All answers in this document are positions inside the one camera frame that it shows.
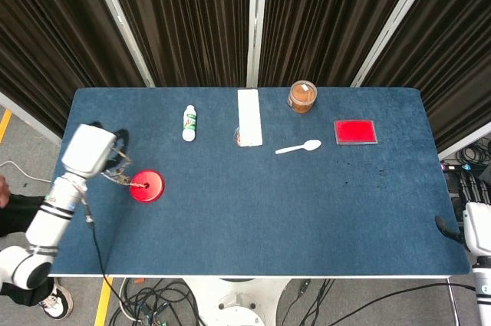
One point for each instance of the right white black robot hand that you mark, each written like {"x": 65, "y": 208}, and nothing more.
{"x": 477, "y": 230}

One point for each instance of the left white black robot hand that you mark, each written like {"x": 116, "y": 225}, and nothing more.
{"x": 88, "y": 149}

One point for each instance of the red round lid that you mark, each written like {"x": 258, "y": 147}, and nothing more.
{"x": 151, "y": 191}

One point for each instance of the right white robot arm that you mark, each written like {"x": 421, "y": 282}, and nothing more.
{"x": 482, "y": 291}

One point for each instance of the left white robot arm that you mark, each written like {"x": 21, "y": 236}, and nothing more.
{"x": 46, "y": 226}

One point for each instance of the person's hand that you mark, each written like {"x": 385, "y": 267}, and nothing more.
{"x": 3, "y": 190}

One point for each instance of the white green plastic bottle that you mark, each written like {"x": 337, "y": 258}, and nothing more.
{"x": 190, "y": 122}

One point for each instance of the black white sneaker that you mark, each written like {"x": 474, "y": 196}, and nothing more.
{"x": 57, "y": 303}

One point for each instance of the red ink pad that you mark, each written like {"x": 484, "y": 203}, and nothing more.
{"x": 355, "y": 131}

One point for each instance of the white rectangular box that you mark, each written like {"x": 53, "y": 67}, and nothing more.
{"x": 249, "y": 119}

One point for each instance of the dark pleated curtain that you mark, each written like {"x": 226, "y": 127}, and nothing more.
{"x": 192, "y": 19}

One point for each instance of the blue fabric tablecloth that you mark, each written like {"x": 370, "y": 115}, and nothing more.
{"x": 249, "y": 207}

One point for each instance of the white plastic spoon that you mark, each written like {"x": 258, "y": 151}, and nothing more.
{"x": 312, "y": 145}

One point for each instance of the clear jar of rubber bands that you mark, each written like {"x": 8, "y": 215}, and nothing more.
{"x": 303, "y": 96}

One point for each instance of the white frame post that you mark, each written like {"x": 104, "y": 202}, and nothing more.
{"x": 122, "y": 27}
{"x": 256, "y": 23}
{"x": 395, "y": 23}

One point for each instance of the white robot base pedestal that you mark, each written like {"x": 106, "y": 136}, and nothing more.
{"x": 238, "y": 303}

